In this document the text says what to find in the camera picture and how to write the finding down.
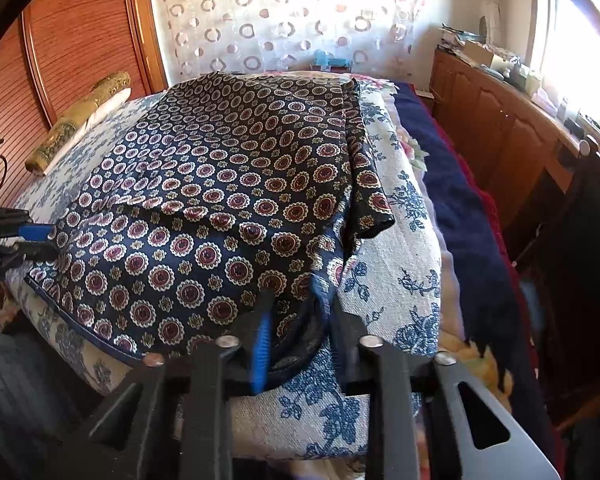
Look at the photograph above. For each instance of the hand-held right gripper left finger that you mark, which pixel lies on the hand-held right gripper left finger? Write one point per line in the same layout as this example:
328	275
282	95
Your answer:
261	355

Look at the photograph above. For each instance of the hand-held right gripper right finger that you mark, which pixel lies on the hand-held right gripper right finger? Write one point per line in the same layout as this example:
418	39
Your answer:
351	360

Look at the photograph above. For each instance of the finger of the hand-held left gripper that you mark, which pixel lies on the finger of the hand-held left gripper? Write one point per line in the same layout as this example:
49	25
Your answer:
30	251
32	232

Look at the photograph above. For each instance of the patterned blue-trimmed quilt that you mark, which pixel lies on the patterned blue-trimmed quilt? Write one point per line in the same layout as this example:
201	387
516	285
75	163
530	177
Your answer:
205	185

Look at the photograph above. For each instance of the gold patterned pillow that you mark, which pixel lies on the gold patterned pillow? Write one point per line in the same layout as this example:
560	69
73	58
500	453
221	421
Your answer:
80	120

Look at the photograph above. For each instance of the blue floral white bed cover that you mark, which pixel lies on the blue floral white bed cover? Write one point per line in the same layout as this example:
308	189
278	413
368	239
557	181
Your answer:
405	240

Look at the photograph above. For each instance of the person's jeans leg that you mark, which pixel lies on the person's jeans leg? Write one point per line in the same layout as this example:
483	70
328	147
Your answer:
20	390

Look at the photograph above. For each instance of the wooden headboard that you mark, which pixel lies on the wooden headboard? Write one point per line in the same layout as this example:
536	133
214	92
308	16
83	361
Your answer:
70	35

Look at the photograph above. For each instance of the navy bed sheet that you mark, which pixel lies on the navy bed sheet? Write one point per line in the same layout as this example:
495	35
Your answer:
460	185

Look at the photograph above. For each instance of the dark wooden chair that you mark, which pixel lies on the dark wooden chair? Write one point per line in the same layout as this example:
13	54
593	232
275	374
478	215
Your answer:
590	240

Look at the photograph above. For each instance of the long wooden cabinet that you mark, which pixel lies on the long wooden cabinet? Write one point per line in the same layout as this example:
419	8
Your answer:
490	125

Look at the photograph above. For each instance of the blue box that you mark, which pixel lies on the blue box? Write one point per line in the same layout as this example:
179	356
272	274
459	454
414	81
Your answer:
330	60

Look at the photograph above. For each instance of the clutter of small things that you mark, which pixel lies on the clutter of small things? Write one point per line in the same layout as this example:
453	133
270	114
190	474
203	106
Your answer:
530	80

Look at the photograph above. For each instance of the cardboard box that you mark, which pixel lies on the cardboard box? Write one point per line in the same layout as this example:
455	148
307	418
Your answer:
477	52

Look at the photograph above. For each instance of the sheer circle pattern curtain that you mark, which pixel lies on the sheer circle pattern curtain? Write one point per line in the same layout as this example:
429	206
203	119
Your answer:
290	10

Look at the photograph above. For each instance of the cream side curtain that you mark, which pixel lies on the cream side curtain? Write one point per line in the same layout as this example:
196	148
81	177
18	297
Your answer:
492	0

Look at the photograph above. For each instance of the wooden framed window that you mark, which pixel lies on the wooden framed window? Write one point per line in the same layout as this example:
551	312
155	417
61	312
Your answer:
580	35

